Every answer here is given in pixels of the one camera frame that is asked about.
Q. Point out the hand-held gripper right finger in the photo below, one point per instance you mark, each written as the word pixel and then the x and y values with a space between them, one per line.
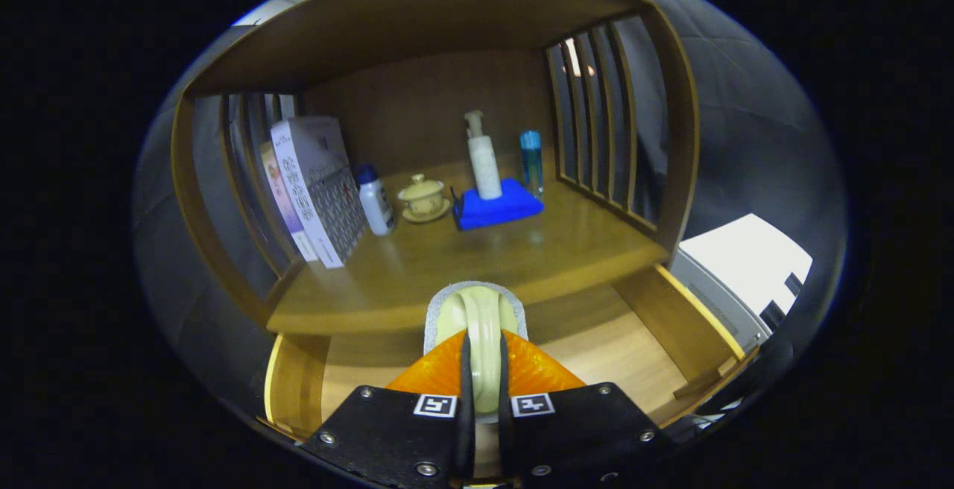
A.
pixel 505 429

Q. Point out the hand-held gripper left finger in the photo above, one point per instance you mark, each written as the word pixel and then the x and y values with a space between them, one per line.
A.
pixel 467 414

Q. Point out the brown wooden drawer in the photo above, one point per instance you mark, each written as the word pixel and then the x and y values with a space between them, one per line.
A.
pixel 596 347

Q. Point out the wooden countertop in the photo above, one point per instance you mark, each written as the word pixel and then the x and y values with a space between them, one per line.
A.
pixel 447 258

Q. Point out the brown wooden cabinet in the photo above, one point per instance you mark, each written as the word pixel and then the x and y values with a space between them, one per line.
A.
pixel 417 12

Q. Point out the folded blue cloth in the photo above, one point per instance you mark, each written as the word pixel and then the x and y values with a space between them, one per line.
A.
pixel 499 212

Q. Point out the yellow lidded teacup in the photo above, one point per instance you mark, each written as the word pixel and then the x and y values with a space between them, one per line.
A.
pixel 423 197

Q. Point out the white bottle blue cap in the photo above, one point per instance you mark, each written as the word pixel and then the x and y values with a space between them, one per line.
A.
pixel 375 209

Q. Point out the white pump bottle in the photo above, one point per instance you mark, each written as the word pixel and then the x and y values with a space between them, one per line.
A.
pixel 484 165

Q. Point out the clear blue bottle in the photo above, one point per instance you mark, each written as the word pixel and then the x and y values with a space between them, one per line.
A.
pixel 531 165

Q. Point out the thick white book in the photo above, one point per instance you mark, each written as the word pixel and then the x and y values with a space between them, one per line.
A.
pixel 320 183

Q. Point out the thin purple book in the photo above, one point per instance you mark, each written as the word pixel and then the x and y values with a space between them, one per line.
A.
pixel 282 191

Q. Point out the white plastic storage unit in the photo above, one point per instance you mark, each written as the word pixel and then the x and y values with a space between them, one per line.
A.
pixel 745 258

